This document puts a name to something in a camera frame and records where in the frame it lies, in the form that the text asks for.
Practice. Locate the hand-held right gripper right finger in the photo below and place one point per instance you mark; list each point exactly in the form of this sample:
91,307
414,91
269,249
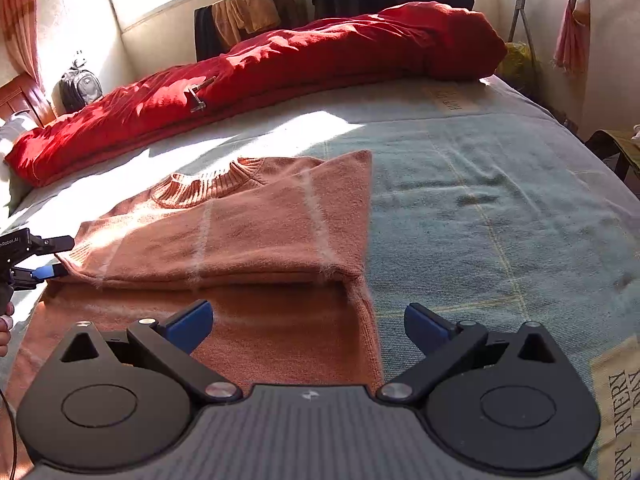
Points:
425,327

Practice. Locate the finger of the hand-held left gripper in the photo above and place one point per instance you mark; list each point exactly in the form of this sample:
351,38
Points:
55,243
42,275

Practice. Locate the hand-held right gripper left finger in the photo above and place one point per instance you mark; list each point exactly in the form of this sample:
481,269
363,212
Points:
192,322

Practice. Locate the orange knit sweater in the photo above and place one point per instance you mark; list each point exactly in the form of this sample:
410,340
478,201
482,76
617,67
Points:
225,235

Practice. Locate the metal clothes rack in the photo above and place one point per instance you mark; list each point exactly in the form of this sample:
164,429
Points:
520,15

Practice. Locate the person's left hand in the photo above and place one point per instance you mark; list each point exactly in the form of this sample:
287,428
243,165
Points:
4,335

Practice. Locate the grey plaid pillow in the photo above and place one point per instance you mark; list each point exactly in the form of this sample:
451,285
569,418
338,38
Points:
10,145

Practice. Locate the wooden headboard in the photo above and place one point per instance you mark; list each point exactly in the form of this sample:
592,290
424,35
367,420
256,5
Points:
25,100

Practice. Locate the grey backpack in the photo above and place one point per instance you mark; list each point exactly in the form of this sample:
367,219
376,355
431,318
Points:
80,87

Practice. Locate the metal folding tool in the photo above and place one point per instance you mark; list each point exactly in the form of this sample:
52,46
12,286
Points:
197,92

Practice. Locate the orange curtain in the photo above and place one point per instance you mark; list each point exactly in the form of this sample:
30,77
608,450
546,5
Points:
570,35
17,20

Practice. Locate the olive green cloth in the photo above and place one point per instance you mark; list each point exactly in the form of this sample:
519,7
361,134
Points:
617,147

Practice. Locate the red quilt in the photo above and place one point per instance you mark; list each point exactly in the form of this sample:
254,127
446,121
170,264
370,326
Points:
300,60

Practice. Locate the yellow bag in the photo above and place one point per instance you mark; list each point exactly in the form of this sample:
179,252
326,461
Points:
520,60

